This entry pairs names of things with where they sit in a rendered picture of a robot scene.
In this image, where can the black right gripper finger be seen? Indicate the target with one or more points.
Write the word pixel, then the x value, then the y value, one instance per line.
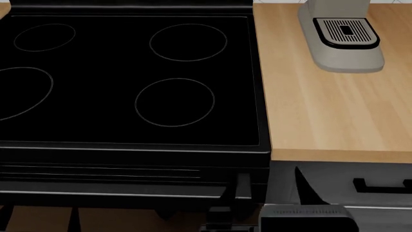
pixel 307 193

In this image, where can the black slotted drip tray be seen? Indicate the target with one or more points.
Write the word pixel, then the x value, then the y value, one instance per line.
pixel 346 32

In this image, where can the black electric glass-top stove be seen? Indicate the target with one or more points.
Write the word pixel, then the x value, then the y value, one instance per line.
pixel 96 96

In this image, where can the grey cabinet drawer front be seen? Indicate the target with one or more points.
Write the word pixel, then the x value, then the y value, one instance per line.
pixel 341 174

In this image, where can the grey coffee machine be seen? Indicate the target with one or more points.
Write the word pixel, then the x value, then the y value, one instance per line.
pixel 347 58

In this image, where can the grey lower cabinet front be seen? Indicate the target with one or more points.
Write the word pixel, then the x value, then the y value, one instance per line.
pixel 383 220

